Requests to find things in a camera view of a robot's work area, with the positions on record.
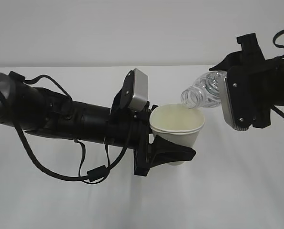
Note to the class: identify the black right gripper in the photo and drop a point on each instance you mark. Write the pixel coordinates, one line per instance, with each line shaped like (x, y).
(265, 79)

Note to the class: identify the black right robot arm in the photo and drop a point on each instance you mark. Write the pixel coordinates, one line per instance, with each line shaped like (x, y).
(253, 86)

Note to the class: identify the white paper cup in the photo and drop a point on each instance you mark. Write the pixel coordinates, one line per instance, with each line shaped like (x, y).
(177, 123)

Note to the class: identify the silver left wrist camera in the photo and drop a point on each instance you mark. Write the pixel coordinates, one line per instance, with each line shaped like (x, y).
(134, 93)

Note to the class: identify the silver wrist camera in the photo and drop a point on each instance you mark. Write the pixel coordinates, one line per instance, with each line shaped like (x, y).
(134, 93)
(238, 106)

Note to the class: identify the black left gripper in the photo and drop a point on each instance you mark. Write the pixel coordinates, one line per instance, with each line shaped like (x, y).
(130, 130)

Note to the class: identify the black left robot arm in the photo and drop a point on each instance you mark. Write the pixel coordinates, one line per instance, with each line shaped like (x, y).
(45, 113)

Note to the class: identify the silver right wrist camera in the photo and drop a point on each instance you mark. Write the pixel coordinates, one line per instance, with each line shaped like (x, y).
(238, 106)

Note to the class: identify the clear water bottle green label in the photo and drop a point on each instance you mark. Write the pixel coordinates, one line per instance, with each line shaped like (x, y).
(204, 92)

